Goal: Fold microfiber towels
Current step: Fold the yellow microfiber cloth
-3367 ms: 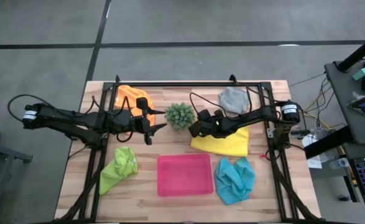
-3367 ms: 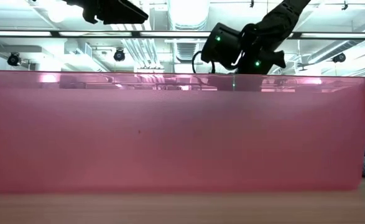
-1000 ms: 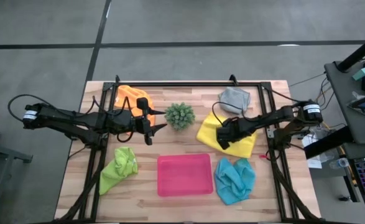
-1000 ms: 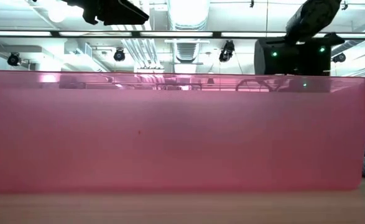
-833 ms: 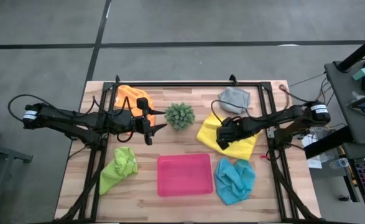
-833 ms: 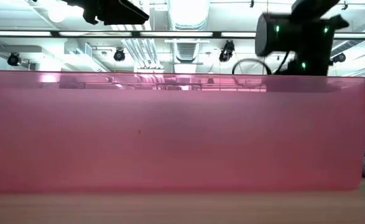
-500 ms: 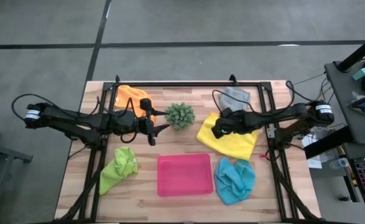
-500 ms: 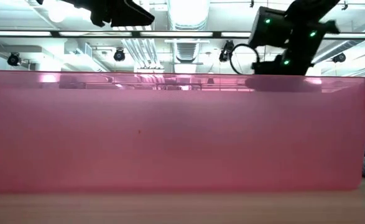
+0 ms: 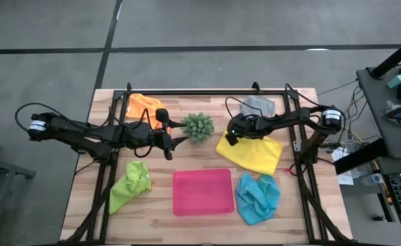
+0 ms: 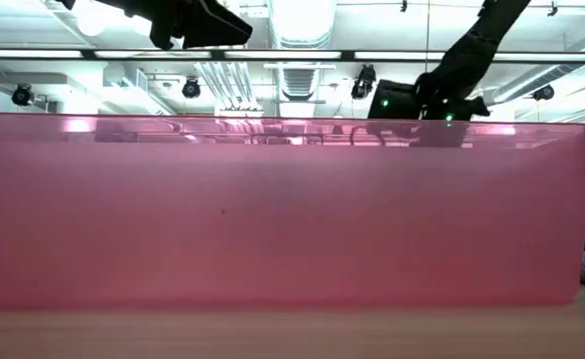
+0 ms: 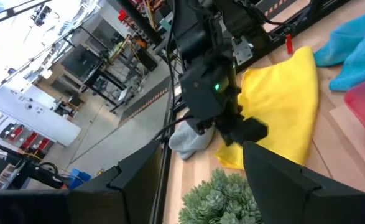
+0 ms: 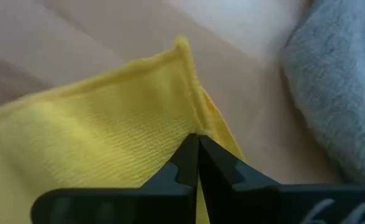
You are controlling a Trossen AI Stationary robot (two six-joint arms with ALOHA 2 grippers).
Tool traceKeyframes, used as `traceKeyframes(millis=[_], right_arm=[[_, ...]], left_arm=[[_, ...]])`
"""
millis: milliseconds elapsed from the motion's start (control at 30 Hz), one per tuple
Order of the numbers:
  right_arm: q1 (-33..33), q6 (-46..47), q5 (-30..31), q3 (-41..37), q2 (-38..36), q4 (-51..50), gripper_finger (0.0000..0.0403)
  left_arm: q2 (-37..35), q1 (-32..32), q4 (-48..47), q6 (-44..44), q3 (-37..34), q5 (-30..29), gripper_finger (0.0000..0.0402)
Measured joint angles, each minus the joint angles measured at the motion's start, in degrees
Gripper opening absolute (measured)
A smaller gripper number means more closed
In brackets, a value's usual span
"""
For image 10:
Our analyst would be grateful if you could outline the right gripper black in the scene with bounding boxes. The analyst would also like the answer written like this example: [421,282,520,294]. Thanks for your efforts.
[414,73,470,122]

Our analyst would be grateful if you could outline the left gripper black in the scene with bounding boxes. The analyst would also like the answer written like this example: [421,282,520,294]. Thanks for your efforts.
[92,0,253,51]

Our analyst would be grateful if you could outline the black ceiling spotlight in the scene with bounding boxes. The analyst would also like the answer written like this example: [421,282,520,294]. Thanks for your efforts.
[531,83,556,103]
[350,63,377,101]
[180,77,202,100]
[11,83,34,108]

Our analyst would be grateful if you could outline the white ceiling vent grille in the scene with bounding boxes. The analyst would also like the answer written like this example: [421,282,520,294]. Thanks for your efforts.
[264,62,338,119]

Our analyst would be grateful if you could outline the pink translucent plastic bin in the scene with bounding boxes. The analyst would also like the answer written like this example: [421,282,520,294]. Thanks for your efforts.
[0,111,585,311]

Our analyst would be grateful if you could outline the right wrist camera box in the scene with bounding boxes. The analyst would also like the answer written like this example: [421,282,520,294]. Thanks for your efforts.
[368,79,418,120]

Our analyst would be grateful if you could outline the white round ventilation duct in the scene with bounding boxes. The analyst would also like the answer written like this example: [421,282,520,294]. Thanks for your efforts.
[266,0,338,49]

